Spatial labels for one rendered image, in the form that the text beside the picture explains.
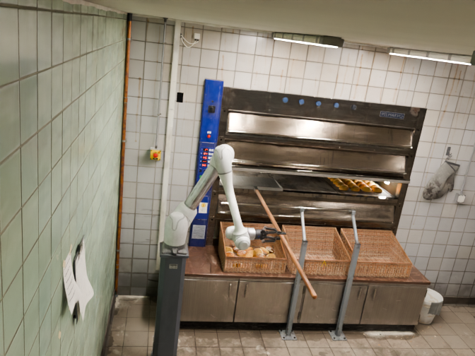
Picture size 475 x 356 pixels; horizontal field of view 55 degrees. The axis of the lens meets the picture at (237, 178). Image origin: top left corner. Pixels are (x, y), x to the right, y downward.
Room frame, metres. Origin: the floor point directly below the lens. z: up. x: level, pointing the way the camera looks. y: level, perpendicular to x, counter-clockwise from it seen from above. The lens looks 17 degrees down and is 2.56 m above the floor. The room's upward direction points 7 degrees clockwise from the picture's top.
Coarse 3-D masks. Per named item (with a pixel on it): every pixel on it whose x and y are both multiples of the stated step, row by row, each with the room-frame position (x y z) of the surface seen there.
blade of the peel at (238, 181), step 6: (234, 180) 4.28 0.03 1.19; (240, 180) 4.31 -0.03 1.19; (246, 180) 4.33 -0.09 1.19; (252, 180) 4.36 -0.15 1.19; (258, 180) 4.38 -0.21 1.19; (264, 180) 4.41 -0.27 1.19; (270, 180) 4.43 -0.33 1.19; (234, 186) 4.08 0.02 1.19; (240, 186) 4.09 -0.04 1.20; (246, 186) 4.10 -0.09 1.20; (252, 186) 4.11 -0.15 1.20; (258, 186) 4.12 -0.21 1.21; (264, 186) 4.22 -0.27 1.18; (270, 186) 4.24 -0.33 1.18; (276, 186) 4.26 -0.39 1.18
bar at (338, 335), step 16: (288, 208) 3.78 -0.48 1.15; (304, 208) 3.80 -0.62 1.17; (320, 208) 3.84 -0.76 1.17; (304, 224) 3.72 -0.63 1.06; (304, 240) 3.60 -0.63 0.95; (304, 256) 3.59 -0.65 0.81; (352, 256) 3.70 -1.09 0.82; (352, 272) 3.67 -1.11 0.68; (288, 320) 3.59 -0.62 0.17; (288, 336) 3.57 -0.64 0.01; (336, 336) 3.67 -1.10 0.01
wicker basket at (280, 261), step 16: (224, 224) 4.01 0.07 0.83; (256, 224) 4.08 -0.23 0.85; (272, 224) 4.11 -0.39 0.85; (224, 240) 3.98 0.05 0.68; (256, 240) 4.04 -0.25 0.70; (224, 256) 3.62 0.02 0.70; (240, 256) 3.59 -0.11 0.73; (240, 272) 3.59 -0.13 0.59; (256, 272) 3.61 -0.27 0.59; (272, 272) 3.65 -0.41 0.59
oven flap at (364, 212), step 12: (276, 204) 4.16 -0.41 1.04; (288, 204) 4.19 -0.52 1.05; (300, 204) 4.21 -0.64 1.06; (312, 204) 4.24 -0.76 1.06; (324, 204) 4.26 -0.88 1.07; (336, 204) 4.29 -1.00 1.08; (348, 204) 4.31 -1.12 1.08; (360, 204) 4.34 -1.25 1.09; (372, 204) 4.36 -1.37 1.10; (276, 216) 4.10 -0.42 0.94; (288, 216) 4.13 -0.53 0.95; (312, 216) 4.20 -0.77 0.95; (324, 216) 4.22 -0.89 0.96; (336, 216) 4.25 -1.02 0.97; (348, 216) 4.27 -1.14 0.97; (360, 216) 4.30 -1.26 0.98; (372, 216) 4.32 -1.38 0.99; (384, 216) 4.35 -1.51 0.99
